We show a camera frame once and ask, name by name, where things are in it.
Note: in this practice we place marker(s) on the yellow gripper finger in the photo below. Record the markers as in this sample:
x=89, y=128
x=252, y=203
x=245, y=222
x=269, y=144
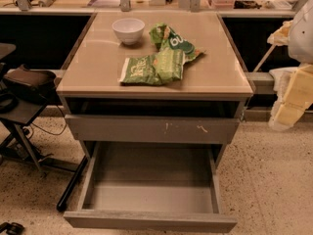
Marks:
x=293, y=99
x=280, y=37

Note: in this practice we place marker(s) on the green jalapeno chip bag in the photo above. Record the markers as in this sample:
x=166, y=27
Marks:
x=155, y=70

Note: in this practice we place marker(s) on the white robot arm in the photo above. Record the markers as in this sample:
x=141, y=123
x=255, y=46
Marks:
x=300, y=45

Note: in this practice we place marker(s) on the green sour cream chip bag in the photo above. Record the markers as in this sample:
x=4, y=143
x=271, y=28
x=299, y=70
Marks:
x=164, y=36

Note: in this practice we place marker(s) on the grey drawer cabinet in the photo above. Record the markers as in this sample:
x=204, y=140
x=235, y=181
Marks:
x=213, y=86

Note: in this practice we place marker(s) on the open grey lower drawer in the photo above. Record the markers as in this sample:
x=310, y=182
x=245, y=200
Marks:
x=151, y=186

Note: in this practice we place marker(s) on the grey upper drawer front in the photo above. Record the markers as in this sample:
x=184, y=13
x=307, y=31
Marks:
x=190, y=130

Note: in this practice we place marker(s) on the dark brown bag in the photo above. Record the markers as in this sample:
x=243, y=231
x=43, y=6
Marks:
x=34, y=86

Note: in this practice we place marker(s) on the white ceramic bowl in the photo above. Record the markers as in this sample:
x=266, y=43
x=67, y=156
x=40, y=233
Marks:
x=129, y=30

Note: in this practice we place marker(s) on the black side stand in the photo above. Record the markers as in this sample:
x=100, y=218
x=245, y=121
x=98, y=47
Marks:
x=15, y=115

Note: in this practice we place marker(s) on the black caster wheel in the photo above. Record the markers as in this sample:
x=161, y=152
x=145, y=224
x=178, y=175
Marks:
x=11, y=228

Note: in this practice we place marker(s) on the white dustpan with handle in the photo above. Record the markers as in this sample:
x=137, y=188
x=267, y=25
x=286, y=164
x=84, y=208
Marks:
x=270, y=82

